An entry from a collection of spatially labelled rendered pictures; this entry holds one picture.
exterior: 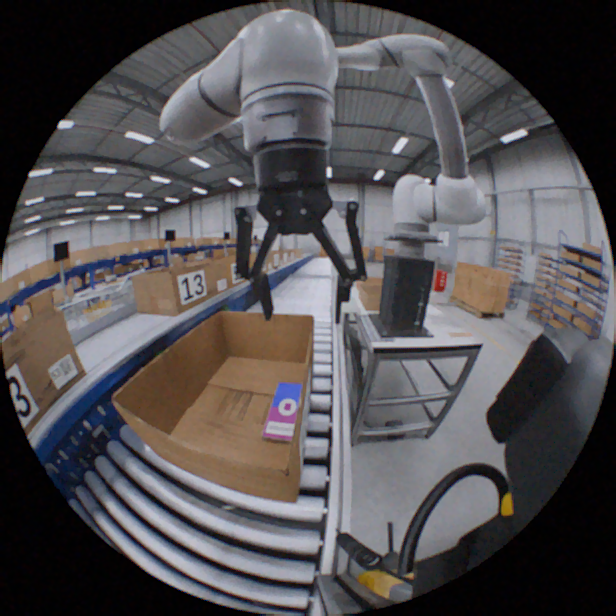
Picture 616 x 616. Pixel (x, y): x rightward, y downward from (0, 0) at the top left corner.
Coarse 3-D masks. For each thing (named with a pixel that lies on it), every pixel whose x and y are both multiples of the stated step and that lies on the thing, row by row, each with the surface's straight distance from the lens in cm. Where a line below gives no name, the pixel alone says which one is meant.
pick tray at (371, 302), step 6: (360, 288) 122; (366, 288) 130; (372, 288) 131; (378, 288) 132; (360, 294) 121; (366, 294) 103; (372, 294) 102; (378, 294) 133; (360, 300) 121; (366, 300) 103; (372, 300) 103; (378, 300) 104; (366, 306) 104; (372, 306) 104; (378, 306) 105
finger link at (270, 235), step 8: (280, 208) 19; (272, 216) 20; (280, 216) 20; (272, 224) 20; (280, 224) 20; (272, 232) 20; (264, 240) 22; (272, 240) 21; (264, 248) 22; (256, 256) 23; (264, 256) 22; (256, 264) 23; (264, 264) 25; (256, 272) 24; (248, 280) 25; (256, 280) 25
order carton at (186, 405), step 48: (192, 336) 48; (240, 336) 58; (288, 336) 52; (144, 384) 40; (192, 384) 50; (240, 384) 51; (144, 432) 33; (192, 432) 45; (240, 432) 42; (240, 480) 27; (288, 480) 22
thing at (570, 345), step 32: (544, 352) 7; (576, 352) 7; (608, 352) 10; (512, 384) 8; (544, 384) 7; (576, 384) 7; (512, 416) 8; (544, 416) 7; (576, 416) 7; (512, 448) 8; (544, 448) 7; (576, 448) 7; (512, 480) 8; (544, 480) 7; (512, 512) 9; (480, 544) 12
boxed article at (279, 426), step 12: (288, 384) 47; (276, 396) 45; (288, 396) 45; (276, 408) 42; (288, 408) 42; (276, 420) 40; (288, 420) 40; (264, 432) 39; (276, 432) 39; (288, 432) 39
